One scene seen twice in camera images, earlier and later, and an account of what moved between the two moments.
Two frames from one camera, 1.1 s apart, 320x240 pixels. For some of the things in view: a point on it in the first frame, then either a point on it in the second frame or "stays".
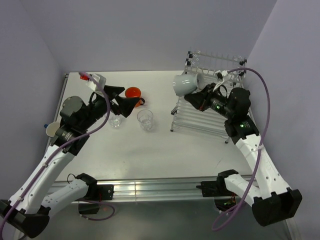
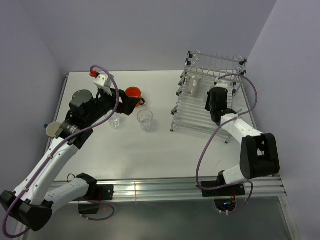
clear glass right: x=145 y=117 stays
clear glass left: x=115 y=121 stays
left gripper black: x=125 y=104 stays
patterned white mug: x=200 y=65 to x=194 y=83
